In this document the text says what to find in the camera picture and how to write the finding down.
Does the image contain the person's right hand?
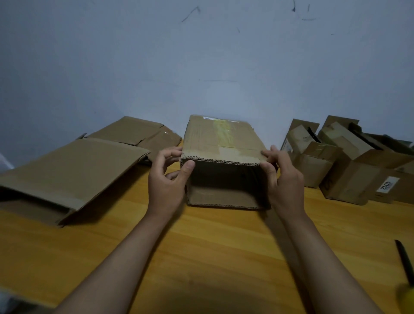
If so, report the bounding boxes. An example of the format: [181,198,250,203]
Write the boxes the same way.
[259,145,306,221]

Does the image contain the large flattened cardboard box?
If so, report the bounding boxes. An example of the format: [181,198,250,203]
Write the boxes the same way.
[0,138,151,227]

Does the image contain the white label sticker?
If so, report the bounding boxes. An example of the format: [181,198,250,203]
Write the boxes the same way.
[375,176,401,195]

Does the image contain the person's left forearm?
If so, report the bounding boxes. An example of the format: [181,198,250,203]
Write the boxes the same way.
[53,210,182,314]

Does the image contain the dark-lined cardboard box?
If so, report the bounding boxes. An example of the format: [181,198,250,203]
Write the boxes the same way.
[365,132,414,156]

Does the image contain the person's right forearm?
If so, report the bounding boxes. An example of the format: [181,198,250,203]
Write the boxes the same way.
[278,212,384,314]

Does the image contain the large labelled cardboard box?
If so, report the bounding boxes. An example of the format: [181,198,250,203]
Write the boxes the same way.
[318,115,414,206]

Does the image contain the person's left hand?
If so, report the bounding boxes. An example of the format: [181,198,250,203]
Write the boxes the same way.
[148,147,196,217]

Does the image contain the small open cardboard box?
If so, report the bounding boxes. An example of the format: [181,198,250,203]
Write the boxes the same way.
[280,118,343,189]

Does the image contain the taped cardboard box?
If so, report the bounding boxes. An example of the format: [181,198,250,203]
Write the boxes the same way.
[180,115,271,210]

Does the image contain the small flattened cardboard box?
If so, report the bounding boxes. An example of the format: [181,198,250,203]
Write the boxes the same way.
[86,116,183,164]

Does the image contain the yellow-handled utility knife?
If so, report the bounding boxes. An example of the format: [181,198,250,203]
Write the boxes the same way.
[394,239,414,314]

